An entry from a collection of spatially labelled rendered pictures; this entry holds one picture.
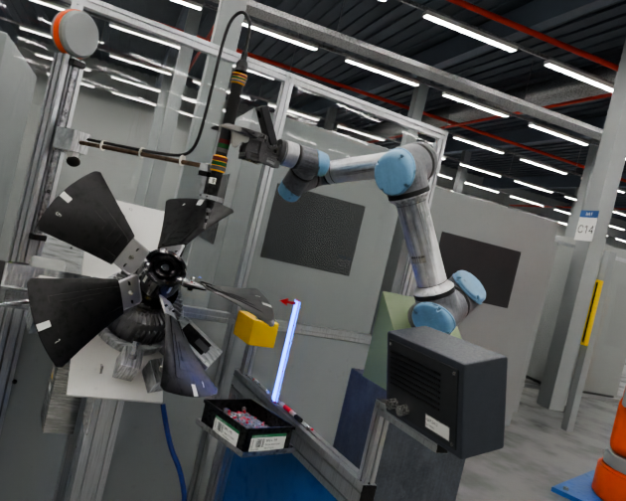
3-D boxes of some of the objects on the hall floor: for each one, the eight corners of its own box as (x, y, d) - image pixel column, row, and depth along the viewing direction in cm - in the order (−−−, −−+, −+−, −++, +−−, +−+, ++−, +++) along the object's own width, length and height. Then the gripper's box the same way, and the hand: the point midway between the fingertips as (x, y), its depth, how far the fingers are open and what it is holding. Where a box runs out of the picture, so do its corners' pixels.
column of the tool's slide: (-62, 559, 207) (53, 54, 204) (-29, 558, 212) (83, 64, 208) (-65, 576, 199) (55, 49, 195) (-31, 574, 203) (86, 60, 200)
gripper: (287, 168, 169) (218, 147, 159) (267, 168, 182) (203, 149, 173) (294, 138, 169) (226, 116, 159) (273, 141, 182) (210, 120, 173)
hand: (219, 124), depth 166 cm, fingers open, 8 cm apart
